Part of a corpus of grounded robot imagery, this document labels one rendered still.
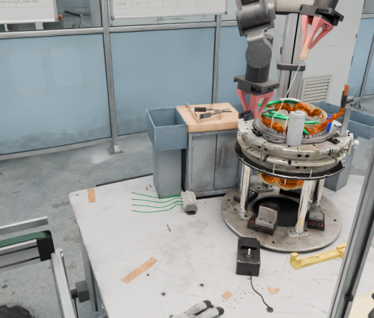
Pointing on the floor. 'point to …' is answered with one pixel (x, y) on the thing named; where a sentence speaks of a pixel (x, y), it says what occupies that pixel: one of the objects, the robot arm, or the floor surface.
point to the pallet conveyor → (24, 257)
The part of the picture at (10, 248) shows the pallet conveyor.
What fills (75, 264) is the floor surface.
